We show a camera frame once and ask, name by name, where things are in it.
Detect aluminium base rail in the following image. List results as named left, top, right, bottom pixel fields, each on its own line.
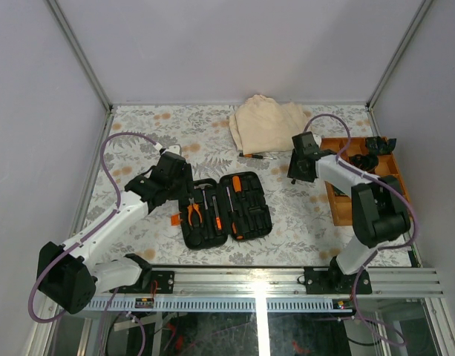
left=85, top=267, right=444, bottom=312

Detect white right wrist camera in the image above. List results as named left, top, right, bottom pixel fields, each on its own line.
left=313, top=133, right=322, bottom=147

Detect large black orange screwdriver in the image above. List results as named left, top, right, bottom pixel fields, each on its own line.
left=226, top=187, right=243, bottom=240

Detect dark green tool case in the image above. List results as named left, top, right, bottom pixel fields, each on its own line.
left=171, top=171, right=272, bottom=251

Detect small precision screwdriver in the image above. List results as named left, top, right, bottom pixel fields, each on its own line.
left=239, top=153, right=276, bottom=159

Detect dark tape roll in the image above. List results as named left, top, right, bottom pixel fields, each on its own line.
left=349, top=154, right=379, bottom=174
left=365, top=136, right=397, bottom=156

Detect orange compartment tray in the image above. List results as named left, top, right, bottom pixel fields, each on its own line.
left=316, top=136, right=412, bottom=227

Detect dark tape roll top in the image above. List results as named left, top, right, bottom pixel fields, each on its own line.
left=365, top=136, right=397, bottom=156

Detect orange utility knife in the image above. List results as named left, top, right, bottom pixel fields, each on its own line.
left=212, top=195, right=223, bottom=235

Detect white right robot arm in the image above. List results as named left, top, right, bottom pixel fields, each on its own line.
left=287, top=132, right=410, bottom=293

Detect orange black needle-nose pliers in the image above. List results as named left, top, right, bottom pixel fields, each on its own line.
left=188, top=198, right=203, bottom=228

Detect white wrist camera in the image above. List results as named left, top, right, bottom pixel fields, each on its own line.
left=159, top=145, right=182, bottom=156
left=313, top=133, right=322, bottom=147

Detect cream cloth bag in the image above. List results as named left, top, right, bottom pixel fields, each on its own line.
left=229, top=94, right=312, bottom=154

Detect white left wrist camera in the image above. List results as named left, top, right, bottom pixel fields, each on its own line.
left=159, top=145, right=182, bottom=156

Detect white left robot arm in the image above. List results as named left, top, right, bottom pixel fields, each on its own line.
left=36, top=145, right=192, bottom=314

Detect orange handled long screwdriver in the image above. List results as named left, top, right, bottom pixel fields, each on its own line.
left=232, top=176, right=242, bottom=193

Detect steel claw hammer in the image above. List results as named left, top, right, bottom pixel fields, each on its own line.
left=194, top=183, right=212, bottom=210

